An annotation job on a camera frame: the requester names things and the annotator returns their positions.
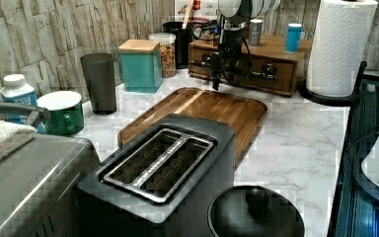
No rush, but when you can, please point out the wooden cutting board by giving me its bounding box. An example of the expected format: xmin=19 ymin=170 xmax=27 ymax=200
xmin=117 ymin=88 xmax=267 ymax=167

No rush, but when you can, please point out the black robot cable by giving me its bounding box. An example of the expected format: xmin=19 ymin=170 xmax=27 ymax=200
xmin=190 ymin=19 xmax=254 ymax=87

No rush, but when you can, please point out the dark grey plastic tumbler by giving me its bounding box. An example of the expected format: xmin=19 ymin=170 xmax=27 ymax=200
xmin=80 ymin=52 xmax=116 ymax=115

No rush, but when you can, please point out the wooden drawer box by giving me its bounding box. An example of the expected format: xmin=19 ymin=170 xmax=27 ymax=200
xmin=188 ymin=34 xmax=313 ymax=98

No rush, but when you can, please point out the black two-slot toaster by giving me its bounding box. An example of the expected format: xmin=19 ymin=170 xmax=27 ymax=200
xmin=78 ymin=115 xmax=236 ymax=237

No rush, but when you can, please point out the white and blue bottle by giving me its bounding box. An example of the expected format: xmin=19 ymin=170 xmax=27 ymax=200
xmin=0 ymin=74 xmax=38 ymax=106

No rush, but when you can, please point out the white cereal box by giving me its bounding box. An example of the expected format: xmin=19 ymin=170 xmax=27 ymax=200
xmin=174 ymin=0 xmax=218 ymax=24

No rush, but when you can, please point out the black utensil holder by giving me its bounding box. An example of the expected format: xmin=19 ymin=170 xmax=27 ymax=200
xmin=162 ymin=22 xmax=192 ymax=69

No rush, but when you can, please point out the black metal drawer handle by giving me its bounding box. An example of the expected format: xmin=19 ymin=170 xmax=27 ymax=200
xmin=189 ymin=53 xmax=278 ymax=84

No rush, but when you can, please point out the green mug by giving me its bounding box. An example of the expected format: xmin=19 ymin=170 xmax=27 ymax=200
xmin=38 ymin=91 xmax=84 ymax=135

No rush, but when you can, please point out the blue can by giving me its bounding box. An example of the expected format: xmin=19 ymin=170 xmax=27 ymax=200
xmin=285 ymin=23 xmax=302 ymax=52

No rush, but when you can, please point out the grey appliance handle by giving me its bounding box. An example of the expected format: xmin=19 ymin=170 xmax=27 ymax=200
xmin=0 ymin=102 xmax=51 ymax=127

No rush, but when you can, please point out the wooden tea bag tray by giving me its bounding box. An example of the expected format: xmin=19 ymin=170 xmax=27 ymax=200
xmin=200 ymin=29 xmax=218 ymax=46

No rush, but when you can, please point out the stainless steel appliance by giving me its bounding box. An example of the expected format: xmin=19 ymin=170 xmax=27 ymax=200
xmin=0 ymin=134 xmax=99 ymax=237

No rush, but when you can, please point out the black paper towel holder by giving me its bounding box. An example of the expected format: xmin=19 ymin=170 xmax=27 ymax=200
xmin=297 ymin=61 xmax=367 ymax=107

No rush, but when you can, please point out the black pot lid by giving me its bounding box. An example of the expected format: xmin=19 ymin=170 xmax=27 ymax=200
xmin=207 ymin=186 xmax=305 ymax=237

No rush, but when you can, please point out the clear cereal jar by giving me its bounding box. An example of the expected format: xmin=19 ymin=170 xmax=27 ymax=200
xmin=149 ymin=33 xmax=176 ymax=78

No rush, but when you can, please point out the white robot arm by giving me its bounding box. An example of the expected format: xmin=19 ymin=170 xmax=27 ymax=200
xmin=209 ymin=0 xmax=280 ymax=90

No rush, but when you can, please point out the teal canister with wooden lid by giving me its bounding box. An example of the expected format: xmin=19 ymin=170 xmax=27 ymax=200
xmin=118 ymin=39 xmax=163 ymax=93

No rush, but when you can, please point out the grey can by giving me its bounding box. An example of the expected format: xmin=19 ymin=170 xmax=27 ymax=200
xmin=249 ymin=19 xmax=264 ymax=46

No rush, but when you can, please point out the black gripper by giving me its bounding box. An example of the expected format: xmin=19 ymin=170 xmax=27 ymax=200
xmin=210 ymin=28 xmax=243 ymax=90

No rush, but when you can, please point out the white paper towel roll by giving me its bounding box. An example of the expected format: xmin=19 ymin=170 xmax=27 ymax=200
xmin=306 ymin=0 xmax=378 ymax=98

